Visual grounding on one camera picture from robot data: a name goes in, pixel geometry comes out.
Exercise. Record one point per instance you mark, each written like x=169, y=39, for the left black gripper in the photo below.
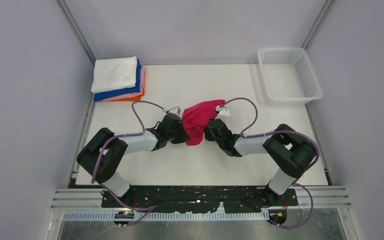
x=182, y=137

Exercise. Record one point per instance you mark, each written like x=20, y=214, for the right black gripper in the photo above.
x=208, y=135

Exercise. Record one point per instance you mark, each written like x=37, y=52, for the magenta t-shirt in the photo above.
x=196, y=118

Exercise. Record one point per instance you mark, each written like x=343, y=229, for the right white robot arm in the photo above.
x=292, y=151

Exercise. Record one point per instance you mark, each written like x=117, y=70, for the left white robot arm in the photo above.
x=101, y=156

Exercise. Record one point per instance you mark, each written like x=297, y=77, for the orange folded t-shirt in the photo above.
x=131, y=97

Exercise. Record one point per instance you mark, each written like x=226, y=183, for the blue folded t-shirt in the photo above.
x=140, y=85

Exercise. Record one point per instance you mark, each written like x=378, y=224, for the white folded t-shirt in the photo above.
x=114, y=74

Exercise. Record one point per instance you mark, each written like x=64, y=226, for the white plastic basket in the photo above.
x=288, y=76

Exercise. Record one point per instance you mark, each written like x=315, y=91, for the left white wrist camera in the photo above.
x=174, y=110

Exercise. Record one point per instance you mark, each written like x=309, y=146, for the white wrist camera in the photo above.
x=222, y=111
x=174, y=110

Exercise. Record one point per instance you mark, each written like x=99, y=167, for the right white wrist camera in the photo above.
x=222, y=111

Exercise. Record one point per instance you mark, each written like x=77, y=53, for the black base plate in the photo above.
x=200, y=199

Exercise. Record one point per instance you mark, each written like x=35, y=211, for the aluminium frame rail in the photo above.
x=85, y=204

